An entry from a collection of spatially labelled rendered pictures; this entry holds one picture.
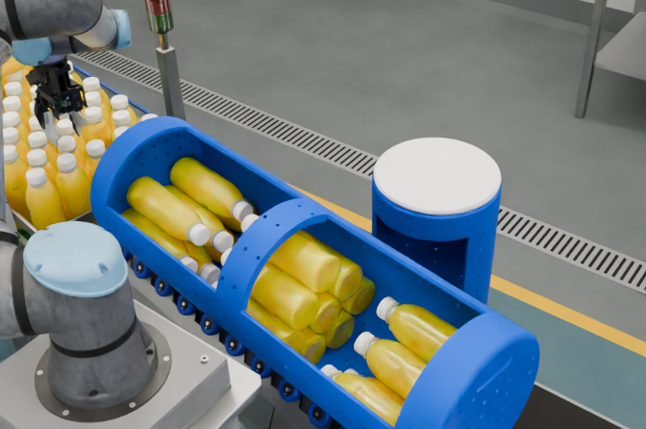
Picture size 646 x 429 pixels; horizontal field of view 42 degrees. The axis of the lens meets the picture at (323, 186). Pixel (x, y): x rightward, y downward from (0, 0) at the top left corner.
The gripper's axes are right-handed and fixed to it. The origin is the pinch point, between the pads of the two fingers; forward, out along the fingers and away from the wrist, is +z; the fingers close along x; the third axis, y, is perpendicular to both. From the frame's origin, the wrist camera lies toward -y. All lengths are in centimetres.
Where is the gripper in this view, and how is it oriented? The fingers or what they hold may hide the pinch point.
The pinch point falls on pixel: (64, 135)
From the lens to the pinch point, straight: 193.9
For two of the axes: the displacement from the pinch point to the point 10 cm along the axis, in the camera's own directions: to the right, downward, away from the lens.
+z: 0.3, 8.0, 6.0
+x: 7.2, -4.4, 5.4
